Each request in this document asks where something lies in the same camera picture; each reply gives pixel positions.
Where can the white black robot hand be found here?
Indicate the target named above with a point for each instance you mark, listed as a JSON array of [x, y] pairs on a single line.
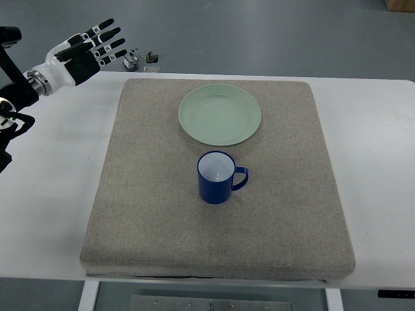
[[77, 59]]

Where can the blue enamel mug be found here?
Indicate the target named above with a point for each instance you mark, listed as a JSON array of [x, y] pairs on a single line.
[[219, 176]]

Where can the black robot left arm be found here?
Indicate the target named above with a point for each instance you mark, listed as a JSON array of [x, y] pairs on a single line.
[[15, 96]]

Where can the light green plate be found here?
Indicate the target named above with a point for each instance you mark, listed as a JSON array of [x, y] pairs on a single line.
[[219, 115]]

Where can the small metal part on floor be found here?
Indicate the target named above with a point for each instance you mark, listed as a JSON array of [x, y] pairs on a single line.
[[131, 62]]

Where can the flat grey square part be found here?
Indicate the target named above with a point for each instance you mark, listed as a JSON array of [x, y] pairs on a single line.
[[151, 69]]

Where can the small yellow black part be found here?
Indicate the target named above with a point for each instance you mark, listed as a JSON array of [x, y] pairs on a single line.
[[151, 58]]

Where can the beige fabric mat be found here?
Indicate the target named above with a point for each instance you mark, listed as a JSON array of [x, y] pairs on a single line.
[[267, 208]]

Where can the white table leg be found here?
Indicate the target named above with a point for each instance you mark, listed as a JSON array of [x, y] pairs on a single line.
[[89, 296]]

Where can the cardboard box corner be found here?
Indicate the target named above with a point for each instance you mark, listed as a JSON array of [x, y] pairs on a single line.
[[400, 5]]

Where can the black table control panel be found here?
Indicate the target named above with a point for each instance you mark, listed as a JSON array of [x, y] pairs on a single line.
[[396, 294]]

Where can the grey metal base plate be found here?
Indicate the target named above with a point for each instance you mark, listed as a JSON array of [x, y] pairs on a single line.
[[148, 302]]

